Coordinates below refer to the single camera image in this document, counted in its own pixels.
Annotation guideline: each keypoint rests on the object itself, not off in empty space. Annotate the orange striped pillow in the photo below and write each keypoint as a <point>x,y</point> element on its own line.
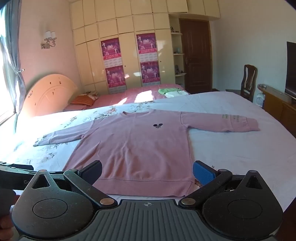
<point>83,100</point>

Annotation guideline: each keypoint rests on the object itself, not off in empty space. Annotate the floral pillow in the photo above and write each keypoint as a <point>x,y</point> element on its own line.
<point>91,93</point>

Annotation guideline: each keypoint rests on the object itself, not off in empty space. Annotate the black television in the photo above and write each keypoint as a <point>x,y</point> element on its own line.
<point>291,69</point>

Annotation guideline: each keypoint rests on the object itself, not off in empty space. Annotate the cream wooden headboard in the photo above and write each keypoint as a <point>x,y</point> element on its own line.
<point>46,92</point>

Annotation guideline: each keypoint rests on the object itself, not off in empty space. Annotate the wooden cabinet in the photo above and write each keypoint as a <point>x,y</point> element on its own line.
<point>279,104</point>

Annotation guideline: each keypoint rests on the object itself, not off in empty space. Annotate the pink bed sheet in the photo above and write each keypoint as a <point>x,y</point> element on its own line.
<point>120,96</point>

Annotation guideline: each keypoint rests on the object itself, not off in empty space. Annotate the cream corner shelf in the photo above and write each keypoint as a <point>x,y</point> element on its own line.
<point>177,55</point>

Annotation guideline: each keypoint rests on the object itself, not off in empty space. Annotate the person's left hand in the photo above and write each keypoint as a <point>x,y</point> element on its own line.
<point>6,222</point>

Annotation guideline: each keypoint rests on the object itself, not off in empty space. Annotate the green folded cloth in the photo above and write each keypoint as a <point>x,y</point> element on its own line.
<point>168,90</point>

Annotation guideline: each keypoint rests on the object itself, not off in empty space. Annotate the pink sweater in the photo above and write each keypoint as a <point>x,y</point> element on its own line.
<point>138,148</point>

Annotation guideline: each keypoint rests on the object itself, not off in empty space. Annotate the dark wooden door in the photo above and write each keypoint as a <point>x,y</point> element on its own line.
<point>196,58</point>

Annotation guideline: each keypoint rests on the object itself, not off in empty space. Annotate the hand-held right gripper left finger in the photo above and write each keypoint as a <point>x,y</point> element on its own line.
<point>90,172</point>

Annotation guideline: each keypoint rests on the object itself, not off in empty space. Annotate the grey curtain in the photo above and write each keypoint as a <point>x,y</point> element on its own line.
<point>12,46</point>

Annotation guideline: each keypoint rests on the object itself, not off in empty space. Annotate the wall lamp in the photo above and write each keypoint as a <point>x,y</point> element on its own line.
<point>49,38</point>

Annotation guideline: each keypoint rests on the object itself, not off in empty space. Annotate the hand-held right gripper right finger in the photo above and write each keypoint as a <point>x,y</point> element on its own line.
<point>203,173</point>

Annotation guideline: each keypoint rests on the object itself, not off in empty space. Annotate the cream wardrobe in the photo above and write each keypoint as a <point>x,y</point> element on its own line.
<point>129,46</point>

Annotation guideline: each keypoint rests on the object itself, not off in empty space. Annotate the white folded cloth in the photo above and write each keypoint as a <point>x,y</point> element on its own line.
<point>177,93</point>

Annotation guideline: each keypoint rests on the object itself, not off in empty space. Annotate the dark wooden chair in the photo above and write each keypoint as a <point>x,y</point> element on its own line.
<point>248,81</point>

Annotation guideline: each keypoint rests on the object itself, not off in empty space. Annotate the white floral bed sheet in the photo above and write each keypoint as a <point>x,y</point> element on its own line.
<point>231,157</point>

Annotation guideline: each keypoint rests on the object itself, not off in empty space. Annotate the purple wall poster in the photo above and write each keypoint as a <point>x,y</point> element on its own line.
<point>110,49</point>
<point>146,46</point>
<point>150,72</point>
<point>115,76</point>

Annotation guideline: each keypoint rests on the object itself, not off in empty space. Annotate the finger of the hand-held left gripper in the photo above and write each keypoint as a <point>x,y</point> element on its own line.
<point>16,166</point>

